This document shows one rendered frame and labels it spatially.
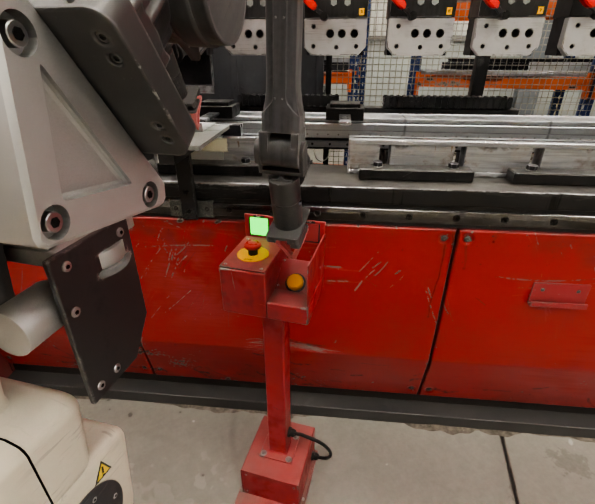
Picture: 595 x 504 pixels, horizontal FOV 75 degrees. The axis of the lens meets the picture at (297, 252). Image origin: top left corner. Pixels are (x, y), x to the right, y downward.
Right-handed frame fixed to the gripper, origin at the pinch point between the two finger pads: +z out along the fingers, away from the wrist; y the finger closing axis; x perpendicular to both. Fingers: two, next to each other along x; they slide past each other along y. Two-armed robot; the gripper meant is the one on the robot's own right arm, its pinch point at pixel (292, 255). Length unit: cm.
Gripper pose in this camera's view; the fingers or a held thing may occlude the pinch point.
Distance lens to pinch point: 83.0
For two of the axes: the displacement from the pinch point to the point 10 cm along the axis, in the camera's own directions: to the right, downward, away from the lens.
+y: 2.5, -6.7, 7.0
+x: -9.6, -1.2, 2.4
